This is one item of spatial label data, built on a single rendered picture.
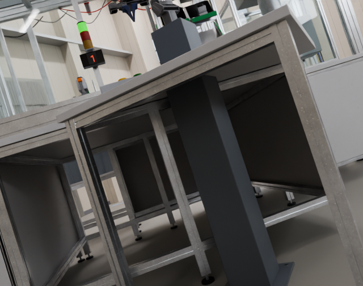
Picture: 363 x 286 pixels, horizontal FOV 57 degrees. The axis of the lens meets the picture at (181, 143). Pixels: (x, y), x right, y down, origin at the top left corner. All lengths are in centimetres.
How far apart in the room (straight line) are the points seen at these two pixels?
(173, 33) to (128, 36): 854
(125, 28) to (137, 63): 104
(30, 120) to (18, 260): 59
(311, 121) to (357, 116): 175
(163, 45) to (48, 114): 60
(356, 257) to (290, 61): 55
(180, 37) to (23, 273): 113
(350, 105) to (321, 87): 25
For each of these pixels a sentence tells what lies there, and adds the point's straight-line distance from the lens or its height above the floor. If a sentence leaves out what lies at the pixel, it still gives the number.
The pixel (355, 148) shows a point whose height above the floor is 22.
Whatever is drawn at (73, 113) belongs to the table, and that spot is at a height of 84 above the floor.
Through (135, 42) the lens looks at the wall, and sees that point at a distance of 972.
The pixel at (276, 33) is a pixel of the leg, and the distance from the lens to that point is 99.
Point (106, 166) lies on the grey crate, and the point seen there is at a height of 68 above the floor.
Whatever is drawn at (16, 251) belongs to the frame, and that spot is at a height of 41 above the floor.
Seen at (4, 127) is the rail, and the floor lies 92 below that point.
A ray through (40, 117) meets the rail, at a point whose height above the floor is 92.
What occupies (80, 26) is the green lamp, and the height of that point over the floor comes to 139.
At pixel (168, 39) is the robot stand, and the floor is 100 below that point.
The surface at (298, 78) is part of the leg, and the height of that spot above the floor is 67.
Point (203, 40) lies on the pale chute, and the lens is 191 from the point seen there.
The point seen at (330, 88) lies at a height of 68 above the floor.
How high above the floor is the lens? 58
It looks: 2 degrees up
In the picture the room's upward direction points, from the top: 18 degrees counter-clockwise
